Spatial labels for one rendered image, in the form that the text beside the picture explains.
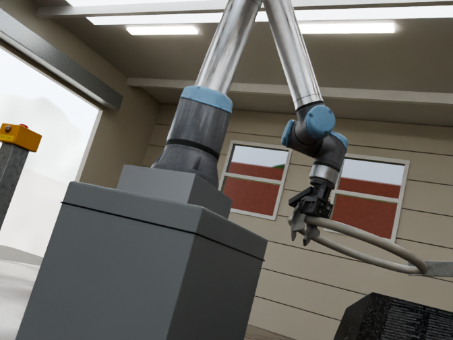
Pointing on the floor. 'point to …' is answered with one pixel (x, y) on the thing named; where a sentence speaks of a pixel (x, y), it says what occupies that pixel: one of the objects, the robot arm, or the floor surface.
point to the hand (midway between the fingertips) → (298, 239)
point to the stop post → (13, 160)
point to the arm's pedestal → (142, 271)
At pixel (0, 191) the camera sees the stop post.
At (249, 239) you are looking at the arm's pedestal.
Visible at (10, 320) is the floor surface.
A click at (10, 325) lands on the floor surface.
